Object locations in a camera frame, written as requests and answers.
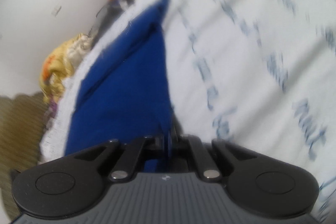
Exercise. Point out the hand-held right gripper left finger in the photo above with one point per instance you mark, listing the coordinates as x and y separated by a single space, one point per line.
160 145

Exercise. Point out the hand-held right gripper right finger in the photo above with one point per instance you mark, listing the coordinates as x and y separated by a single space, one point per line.
170 144

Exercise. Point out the blue garment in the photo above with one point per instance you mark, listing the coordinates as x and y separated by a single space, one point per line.
126 82

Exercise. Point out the white printed bedsheet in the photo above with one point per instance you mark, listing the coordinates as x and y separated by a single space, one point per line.
236 56

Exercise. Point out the purple patterned cloth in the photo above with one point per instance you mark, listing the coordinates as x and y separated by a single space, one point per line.
52 106

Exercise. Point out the yellow quilt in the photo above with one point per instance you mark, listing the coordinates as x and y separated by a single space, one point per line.
65 56

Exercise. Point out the dark cloth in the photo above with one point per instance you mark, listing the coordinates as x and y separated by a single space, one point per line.
110 14

